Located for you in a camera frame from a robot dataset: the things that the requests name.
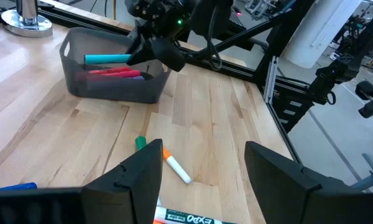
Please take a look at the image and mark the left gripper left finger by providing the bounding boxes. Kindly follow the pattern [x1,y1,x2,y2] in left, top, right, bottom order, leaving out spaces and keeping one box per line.
[80,139,164,224]

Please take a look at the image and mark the white round pillar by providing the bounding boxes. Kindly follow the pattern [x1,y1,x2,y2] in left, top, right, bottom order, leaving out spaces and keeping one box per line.
[281,0,363,69]

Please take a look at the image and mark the round metal stand base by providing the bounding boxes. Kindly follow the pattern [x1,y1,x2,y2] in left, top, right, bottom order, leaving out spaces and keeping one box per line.
[1,0,54,39]

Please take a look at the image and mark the dark grey plastic bin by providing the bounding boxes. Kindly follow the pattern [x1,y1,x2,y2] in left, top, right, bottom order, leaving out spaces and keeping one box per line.
[58,27,172,105]

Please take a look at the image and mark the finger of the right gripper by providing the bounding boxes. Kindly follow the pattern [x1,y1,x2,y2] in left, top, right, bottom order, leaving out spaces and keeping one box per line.
[150,37,187,72]
[126,26,158,66]

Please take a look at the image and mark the green Expo whiteboard marker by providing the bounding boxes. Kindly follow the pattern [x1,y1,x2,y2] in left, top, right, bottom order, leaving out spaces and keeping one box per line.
[134,135,147,152]
[153,205,239,224]

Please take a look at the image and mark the silver aluminium bracket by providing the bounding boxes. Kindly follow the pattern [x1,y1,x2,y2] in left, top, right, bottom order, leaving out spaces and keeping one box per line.
[264,55,280,105]

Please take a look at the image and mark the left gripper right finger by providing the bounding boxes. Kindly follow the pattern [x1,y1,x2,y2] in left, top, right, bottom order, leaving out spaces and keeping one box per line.
[244,141,323,224]

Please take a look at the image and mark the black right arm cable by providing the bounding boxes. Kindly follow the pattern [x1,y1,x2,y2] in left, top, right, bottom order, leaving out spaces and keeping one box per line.
[204,4,224,72]

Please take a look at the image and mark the teal green highlighter marker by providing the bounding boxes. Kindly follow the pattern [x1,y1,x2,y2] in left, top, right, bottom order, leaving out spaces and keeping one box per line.
[84,54,133,65]

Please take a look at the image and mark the blue highlighter marker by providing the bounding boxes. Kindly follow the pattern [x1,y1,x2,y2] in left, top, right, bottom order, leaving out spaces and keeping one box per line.
[0,182,38,192]

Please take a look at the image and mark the black background gripper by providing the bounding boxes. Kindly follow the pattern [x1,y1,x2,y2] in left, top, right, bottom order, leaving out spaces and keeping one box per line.
[355,80,373,138]

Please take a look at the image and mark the small white marker orange cap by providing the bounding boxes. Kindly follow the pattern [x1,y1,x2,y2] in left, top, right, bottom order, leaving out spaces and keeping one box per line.
[162,146,193,185]

